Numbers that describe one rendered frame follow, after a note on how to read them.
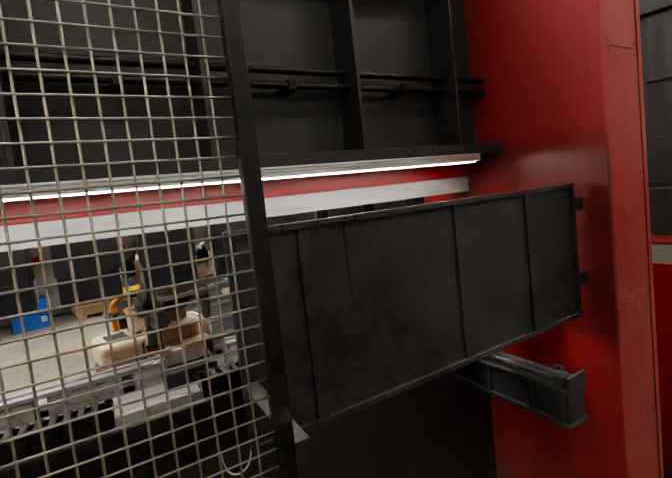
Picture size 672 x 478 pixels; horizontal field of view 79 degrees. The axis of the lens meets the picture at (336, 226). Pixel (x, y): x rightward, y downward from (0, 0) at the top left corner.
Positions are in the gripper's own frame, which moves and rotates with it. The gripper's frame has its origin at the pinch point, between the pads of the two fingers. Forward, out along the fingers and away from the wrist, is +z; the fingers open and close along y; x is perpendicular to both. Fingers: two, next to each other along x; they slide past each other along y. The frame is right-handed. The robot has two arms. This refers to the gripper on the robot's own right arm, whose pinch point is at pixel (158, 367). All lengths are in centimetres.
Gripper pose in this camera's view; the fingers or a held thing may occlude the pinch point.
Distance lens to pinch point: 179.9
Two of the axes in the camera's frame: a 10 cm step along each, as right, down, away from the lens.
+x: 9.3, -1.1, 3.6
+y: 3.3, -2.1, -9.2
